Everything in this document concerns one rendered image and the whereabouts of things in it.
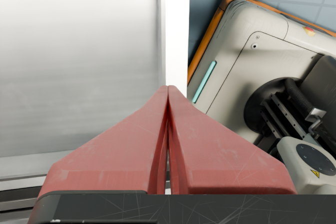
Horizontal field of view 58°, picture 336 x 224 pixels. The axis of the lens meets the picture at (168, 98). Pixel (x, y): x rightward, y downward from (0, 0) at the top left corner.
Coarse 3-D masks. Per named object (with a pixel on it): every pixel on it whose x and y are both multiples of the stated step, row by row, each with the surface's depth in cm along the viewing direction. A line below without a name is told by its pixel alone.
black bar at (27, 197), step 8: (168, 176) 43; (168, 184) 43; (0, 192) 41; (8, 192) 41; (16, 192) 41; (24, 192) 41; (32, 192) 41; (0, 200) 40; (8, 200) 40; (16, 200) 40; (24, 200) 41; (32, 200) 41; (0, 208) 41; (8, 208) 41; (16, 208) 41
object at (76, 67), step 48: (0, 0) 28; (48, 0) 29; (96, 0) 29; (144, 0) 30; (0, 48) 31; (48, 48) 31; (96, 48) 32; (144, 48) 33; (0, 96) 34; (48, 96) 34; (96, 96) 35; (144, 96) 36; (0, 144) 37; (48, 144) 38
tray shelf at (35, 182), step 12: (168, 0) 31; (180, 0) 31; (168, 12) 31; (180, 12) 32; (168, 24) 32; (180, 24) 32; (168, 36) 33; (180, 36) 33; (168, 48) 34; (180, 48) 34; (168, 60) 34; (180, 60) 35; (168, 72) 35; (180, 72) 36; (168, 84) 36; (180, 84) 37; (12, 180) 41; (24, 180) 41; (36, 180) 42; (168, 192) 48
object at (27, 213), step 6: (6, 210) 42; (12, 210) 42; (18, 210) 42; (24, 210) 42; (30, 210) 42; (0, 216) 41; (6, 216) 41; (12, 216) 41; (18, 216) 41; (24, 216) 41; (0, 222) 40; (6, 222) 40; (12, 222) 46; (18, 222) 46; (24, 222) 46
